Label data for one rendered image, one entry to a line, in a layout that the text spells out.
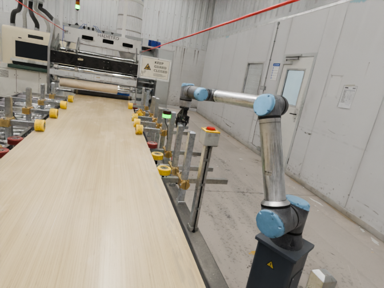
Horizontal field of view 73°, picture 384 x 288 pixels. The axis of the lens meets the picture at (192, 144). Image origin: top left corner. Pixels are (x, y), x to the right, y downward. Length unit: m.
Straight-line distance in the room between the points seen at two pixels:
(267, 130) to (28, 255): 1.10
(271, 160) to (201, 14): 9.89
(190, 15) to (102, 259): 10.39
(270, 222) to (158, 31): 9.68
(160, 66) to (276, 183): 3.12
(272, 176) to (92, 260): 0.92
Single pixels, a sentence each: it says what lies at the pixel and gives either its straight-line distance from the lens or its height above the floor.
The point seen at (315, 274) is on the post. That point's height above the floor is 1.10.
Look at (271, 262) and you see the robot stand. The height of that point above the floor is 0.50.
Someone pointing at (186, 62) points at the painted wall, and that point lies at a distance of 10.69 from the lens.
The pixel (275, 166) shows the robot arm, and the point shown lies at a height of 1.07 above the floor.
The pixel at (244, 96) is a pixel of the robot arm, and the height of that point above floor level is 1.37.
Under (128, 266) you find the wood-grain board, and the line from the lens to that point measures 0.83.
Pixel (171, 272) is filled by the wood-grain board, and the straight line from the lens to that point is 0.82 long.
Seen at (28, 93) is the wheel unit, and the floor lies 1.08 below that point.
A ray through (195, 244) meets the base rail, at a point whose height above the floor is 0.70.
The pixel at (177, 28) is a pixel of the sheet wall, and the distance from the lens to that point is 10.70.
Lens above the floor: 1.44
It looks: 15 degrees down
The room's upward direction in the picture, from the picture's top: 10 degrees clockwise
